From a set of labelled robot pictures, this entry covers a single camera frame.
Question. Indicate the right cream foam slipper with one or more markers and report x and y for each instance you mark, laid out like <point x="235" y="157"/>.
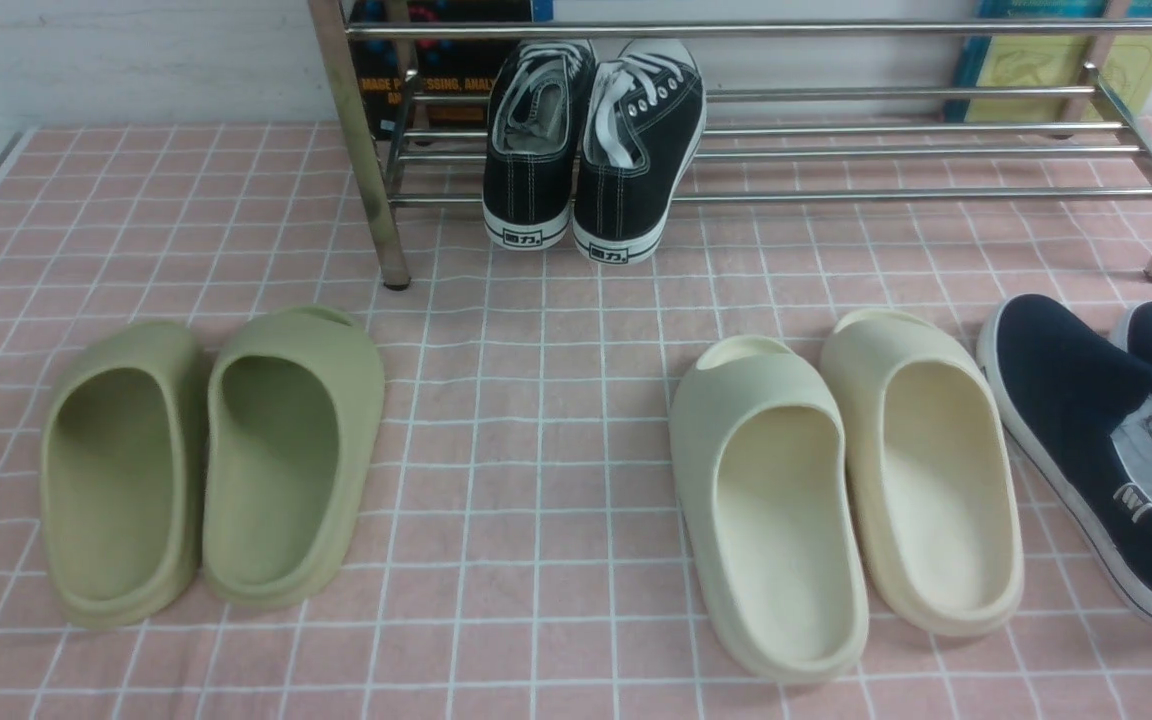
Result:
<point x="928" y="472"/>

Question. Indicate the right green foam slipper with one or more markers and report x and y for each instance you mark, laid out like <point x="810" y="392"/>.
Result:
<point x="294" y="405"/>

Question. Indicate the green foam slipper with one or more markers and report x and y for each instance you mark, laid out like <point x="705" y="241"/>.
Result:
<point x="294" y="405"/>
<point x="122" y="475"/>

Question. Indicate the right black canvas sneaker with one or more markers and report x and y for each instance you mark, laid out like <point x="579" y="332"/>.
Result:
<point x="647" y="112"/>

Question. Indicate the left green foam slipper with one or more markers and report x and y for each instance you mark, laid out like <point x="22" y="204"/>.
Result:
<point x="122" y="475"/>

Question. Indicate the left cream foam slipper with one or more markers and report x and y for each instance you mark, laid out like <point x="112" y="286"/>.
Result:
<point x="758" y="451"/>

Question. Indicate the dark poster with orange text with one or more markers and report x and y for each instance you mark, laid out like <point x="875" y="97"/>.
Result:
<point x="445" y="66"/>

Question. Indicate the silver metal shoe rack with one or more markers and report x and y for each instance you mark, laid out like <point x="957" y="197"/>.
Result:
<point x="1094" y="124"/>

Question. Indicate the left black canvas sneaker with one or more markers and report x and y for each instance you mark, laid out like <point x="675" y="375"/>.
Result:
<point x="536" y="116"/>

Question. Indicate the black canvas sneaker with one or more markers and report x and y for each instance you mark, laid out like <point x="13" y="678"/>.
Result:
<point x="536" y="116"/>
<point x="647" y="112"/>

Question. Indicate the cream foam slipper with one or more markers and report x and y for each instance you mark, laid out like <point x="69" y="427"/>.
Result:
<point x="758" y="451"/>
<point x="928" y="472"/>

